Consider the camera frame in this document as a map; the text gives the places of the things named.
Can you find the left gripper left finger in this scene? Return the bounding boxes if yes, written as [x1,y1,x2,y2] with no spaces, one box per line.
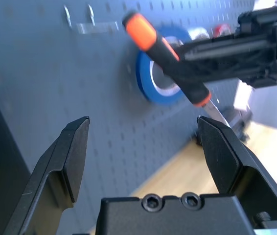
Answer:
[3,116,91,235]

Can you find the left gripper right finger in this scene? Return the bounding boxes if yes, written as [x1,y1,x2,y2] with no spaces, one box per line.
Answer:
[196,116,277,222]

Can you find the orange black pliers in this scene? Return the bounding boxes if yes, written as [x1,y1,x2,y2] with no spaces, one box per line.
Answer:
[122,12,232,130]

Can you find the blue tape roll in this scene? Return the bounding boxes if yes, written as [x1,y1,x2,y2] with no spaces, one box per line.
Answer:
[135,25,193,105]

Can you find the grey pegboard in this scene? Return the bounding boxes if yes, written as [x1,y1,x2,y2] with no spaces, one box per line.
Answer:
[0,0,277,196]

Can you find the red tape roll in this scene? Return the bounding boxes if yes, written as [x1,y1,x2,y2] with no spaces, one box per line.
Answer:
[212,23,232,37]

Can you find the white tape roll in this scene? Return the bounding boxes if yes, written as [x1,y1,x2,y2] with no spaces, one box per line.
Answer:
[188,26,213,42]

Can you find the wire pliers holder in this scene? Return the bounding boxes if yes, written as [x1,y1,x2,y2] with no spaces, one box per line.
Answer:
[63,4,120,34]

